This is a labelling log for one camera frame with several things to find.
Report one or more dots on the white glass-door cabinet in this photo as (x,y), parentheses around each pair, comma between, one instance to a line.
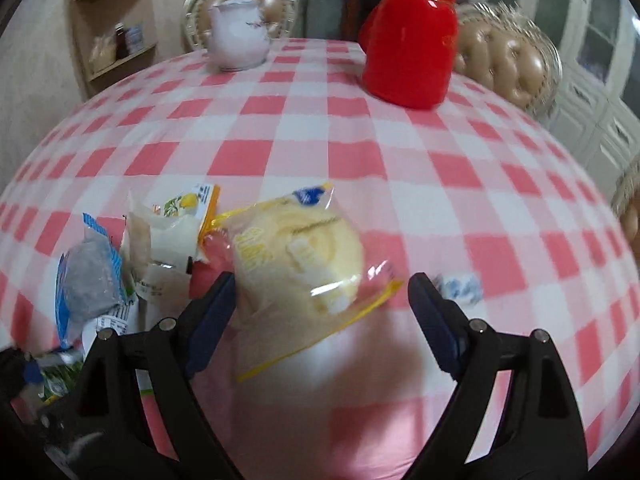
(595,60)

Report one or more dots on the pink snack packet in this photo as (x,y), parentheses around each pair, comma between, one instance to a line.
(210,260)

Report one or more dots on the small blue white packet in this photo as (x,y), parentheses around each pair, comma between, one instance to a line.
(460,289)

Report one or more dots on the white teapot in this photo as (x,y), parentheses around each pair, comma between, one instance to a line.
(240,35)

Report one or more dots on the green snack packet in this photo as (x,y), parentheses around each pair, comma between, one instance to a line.
(57,377)

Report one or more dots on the yellow-edged cake packet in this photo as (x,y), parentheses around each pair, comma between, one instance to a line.
(295,255)

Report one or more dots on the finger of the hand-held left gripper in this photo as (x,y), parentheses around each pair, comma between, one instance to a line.
(31,372)

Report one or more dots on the tufted beige chair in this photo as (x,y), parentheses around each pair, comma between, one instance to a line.
(281,10)
(500,60)

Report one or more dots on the dark bottle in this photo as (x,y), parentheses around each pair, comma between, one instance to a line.
(120,41)

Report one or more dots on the wooden corner shelf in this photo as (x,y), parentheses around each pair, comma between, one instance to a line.
(125,5)

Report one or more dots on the wooden framed glass door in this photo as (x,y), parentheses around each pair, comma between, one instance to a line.
(330,5)

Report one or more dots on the cream white snack packet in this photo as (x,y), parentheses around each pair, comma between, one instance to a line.
(160,245)

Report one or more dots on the blue label jar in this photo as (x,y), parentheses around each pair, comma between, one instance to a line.
(135,39)

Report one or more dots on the blue grey snack packet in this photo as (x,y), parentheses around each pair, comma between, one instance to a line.
(85,280)

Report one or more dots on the pink checkered tablecloth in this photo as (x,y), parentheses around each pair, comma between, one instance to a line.
(350,160)

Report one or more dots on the red thermos jug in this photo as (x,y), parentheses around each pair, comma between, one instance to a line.
(405,50)

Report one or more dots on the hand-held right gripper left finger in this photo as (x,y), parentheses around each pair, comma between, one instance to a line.
(212,325)

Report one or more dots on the clear bag of grains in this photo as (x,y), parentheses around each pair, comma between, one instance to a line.
(102,54)

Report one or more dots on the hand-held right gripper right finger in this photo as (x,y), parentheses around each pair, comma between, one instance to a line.
(432,325)

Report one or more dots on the lemon print snack packet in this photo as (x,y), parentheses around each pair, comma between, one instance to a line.
(187,202)

